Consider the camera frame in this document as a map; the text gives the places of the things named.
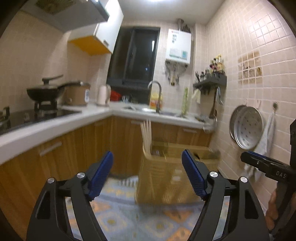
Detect white and yellow wall cabinet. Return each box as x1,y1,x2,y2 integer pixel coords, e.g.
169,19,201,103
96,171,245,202
68,0,124,56

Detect yellow dish soap bottle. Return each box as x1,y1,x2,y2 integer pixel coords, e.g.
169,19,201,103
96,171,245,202
149,92,164,109

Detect tall green patterned bottle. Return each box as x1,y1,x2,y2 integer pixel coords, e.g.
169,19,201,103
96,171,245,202
181,87,190,116

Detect pale hanging cloth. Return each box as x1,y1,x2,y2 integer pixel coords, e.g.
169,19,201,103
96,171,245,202
191,89,201,104

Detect black wall shelf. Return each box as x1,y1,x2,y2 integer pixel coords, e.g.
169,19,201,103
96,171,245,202
193,75,227,95

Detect beige rice cooker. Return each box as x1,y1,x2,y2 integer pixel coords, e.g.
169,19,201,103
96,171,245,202
62,81,91,106

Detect black stove pan support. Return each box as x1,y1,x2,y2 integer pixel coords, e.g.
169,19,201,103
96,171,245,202
33,101,58,112

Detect white hanging towel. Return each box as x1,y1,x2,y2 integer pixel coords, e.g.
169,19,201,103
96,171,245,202
244,113,277,183

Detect black glass cooktop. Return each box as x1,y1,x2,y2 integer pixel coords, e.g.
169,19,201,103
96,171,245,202
0,105,82,136

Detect white electric kettle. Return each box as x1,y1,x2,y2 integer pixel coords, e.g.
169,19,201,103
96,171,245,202
96,84,112,106

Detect round steel steamer tray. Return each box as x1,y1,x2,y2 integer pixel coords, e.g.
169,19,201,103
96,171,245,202
233,107,264,150

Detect water heater pipes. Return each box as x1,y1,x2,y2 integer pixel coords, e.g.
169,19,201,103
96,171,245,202
165,61,188,87

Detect person's right hand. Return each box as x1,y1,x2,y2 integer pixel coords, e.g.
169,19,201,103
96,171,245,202
265,190,281,231

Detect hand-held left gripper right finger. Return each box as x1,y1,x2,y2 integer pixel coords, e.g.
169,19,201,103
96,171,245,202
181,149,270,241

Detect white gas water heater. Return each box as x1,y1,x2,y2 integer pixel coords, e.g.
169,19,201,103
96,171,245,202
165,28,192,65

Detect hanging metal ladle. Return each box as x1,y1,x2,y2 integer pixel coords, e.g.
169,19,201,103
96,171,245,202
203,86,224,134

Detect dark kitchen window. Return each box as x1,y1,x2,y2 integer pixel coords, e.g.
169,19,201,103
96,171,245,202
107,27,161,88

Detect grey range hood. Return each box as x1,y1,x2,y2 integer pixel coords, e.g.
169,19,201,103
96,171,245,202
20,0,110,33

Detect steel kitchen faucet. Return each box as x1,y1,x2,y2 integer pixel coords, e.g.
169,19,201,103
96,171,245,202
148,81,163,114

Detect metal flue pipe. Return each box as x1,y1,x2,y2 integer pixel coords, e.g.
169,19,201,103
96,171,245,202
177,19,191,32

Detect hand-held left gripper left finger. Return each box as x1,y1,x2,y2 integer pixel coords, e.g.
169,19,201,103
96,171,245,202
26,151,114,241

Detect blue patterned rug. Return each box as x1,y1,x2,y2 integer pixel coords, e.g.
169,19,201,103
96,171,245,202
62,175,232,241

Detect row of seasoning bottles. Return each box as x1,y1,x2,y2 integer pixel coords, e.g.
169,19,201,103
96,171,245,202
201,54,226,79

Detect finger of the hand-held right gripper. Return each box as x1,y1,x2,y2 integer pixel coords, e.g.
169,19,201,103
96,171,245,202
240,151,294,183

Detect silver cabinet handle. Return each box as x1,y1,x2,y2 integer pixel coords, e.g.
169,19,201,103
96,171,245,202
38,141,63,157

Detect black frying pan with lid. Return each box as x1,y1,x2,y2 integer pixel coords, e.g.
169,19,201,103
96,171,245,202
26,74,82,103

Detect white kitchen countertop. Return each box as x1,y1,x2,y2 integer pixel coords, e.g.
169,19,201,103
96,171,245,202
0,102,213,166

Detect steel kitchen sink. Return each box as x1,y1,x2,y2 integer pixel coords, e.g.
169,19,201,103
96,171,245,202
124,105,183,117

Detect beige slatted utensil basket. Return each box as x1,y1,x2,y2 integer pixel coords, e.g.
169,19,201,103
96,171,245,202
135,141,220,205

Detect red plastic container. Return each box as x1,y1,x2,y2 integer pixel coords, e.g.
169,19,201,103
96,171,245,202
110,90,122,102

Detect wooden kitchen cabinets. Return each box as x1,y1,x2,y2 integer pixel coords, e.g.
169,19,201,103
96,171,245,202
0,115,212,240

